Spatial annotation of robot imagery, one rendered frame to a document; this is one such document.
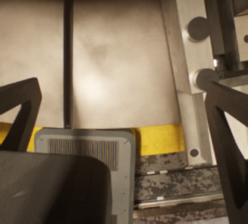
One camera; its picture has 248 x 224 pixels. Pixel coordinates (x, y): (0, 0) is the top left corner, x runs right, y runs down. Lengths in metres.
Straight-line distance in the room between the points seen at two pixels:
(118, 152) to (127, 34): 0.57
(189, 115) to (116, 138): 0.36
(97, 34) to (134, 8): 0.20
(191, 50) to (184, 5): 0.13
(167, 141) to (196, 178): 0.31
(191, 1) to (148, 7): 0.39
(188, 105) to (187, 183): 0.66
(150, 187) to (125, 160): 0.42
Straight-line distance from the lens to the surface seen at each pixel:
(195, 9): 0.70
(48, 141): 1.20
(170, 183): 1.52
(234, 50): 0.65
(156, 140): 1.40
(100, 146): 1.14
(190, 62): 0.68
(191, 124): 1.03
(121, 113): 1.04
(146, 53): 1.02
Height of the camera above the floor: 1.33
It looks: 83 degrees down
